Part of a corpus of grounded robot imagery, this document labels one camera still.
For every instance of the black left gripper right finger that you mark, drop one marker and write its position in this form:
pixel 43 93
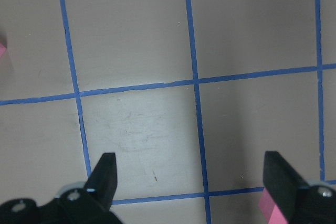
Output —
pixel 285 185

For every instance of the pink cube near aisle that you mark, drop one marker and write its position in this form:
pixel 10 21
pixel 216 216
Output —
pixel 270 210

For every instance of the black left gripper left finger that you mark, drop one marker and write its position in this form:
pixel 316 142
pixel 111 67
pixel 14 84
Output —
pixel 102 183

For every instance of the pink cube at centre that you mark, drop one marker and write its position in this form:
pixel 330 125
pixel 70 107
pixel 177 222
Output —
pixel 2 49

